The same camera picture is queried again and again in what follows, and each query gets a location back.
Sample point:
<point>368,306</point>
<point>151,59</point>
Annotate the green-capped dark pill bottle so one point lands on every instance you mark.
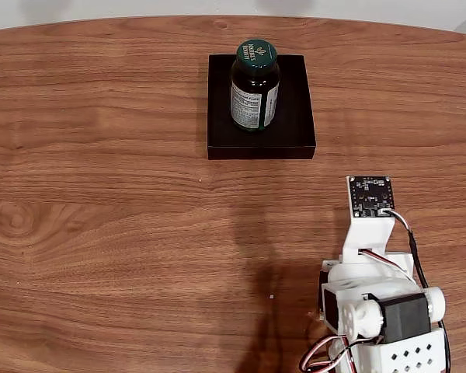
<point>252,77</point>

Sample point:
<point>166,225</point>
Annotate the black shallow box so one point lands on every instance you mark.
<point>295,116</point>

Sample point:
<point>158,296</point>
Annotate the black camera circuit board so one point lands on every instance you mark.
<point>371,196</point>

